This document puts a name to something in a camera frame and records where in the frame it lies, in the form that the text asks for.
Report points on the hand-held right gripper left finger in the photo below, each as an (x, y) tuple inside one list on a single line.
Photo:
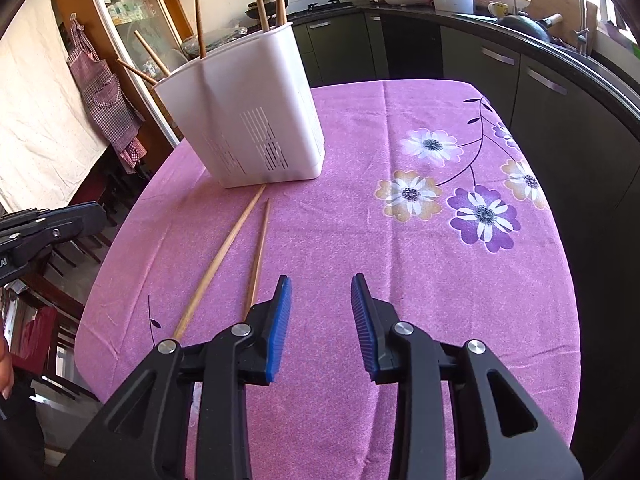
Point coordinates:
[(279, 330)]

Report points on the person's left hand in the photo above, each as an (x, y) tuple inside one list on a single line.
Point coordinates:
[(5, 370)]

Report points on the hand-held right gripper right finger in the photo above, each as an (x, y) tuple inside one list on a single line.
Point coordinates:
[(364, 330)]

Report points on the dark wooden chair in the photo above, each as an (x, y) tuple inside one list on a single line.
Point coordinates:
[(95, 255), (40, 335)]

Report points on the wooden cutting board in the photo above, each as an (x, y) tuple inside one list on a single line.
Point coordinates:
[(555, 7)]

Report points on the pink floral tablecloth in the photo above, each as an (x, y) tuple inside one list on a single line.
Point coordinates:
[(375, 260)]

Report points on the white mug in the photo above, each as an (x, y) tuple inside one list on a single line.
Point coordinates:
[(496, 10)]

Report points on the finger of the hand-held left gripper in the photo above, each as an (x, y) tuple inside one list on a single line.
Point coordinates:
[(65, 230), (20, 222)]

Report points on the black gas stove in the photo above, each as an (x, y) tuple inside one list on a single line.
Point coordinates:
[(325, 7)]

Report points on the black lidded wok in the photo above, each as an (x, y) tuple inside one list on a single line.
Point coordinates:
[(271, 5)]

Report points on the red checked apron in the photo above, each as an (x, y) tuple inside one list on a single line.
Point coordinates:
[(100, 90)]

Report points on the white plastic utensil holder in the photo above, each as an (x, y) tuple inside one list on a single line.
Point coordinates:
[(250, 90)]

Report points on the steel kitchen faucet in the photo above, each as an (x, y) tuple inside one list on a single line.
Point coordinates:
[(585, 10)]

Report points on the white hanging cloth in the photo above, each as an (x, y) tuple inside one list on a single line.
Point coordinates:
[(35, 110)]

